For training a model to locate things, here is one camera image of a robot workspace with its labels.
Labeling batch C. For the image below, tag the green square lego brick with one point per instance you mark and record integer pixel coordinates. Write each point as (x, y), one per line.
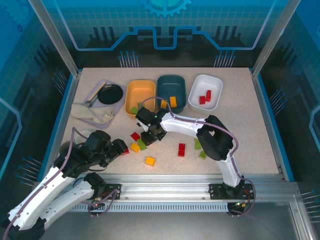
(197, 141)
(134, 110)
(198, 147)
(202, 155)

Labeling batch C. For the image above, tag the beige cloth napkin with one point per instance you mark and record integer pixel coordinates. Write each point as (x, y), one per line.
(90, 113)

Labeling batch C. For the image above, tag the lavender tray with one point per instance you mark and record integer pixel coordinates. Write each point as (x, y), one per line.
(117, 107)

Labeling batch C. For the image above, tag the red square lego brick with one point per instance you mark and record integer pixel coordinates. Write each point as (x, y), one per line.
(135, 136)
(202, 100)

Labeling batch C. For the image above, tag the aluminium frame post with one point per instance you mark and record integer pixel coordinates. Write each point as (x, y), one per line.
(55, 37)
(275, 37)

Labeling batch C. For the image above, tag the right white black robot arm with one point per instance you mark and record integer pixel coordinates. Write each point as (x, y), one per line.
(185, 127)

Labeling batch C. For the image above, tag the white plastic container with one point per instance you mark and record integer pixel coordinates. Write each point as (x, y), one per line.
(205, 85)

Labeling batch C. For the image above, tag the yellow square lego brick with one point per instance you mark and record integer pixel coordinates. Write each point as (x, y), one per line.
(135, 147)
(150, 161)

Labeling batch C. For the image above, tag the white mug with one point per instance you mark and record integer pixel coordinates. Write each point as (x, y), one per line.
(81, 136)

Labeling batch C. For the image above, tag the dark teal plastic container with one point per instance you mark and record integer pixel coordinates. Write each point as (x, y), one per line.
(171, 87)

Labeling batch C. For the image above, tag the aluminium front rail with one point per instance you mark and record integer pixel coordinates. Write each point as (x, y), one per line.
(162, 187)

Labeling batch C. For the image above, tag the grey metal spoon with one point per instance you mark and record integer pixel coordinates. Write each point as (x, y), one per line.
(88, 103)

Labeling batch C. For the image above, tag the orange long lego brick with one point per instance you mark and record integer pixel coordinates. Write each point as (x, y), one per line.
(173, 101)
(163, 103)

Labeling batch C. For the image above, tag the red long lego brick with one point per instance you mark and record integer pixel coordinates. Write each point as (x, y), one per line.
(125, 151)
(182, 150)
(208, 96)

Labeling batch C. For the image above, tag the grey metal base plate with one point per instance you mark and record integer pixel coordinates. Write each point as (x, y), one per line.
(162, 227)

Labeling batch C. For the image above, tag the orange plastic container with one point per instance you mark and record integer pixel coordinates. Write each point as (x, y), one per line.
(140, 92)

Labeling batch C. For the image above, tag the black round pan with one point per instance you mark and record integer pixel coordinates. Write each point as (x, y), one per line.
(110, 94)

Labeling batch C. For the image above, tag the green long lego brick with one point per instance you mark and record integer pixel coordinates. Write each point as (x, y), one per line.
(140, 104)
(143, 148)

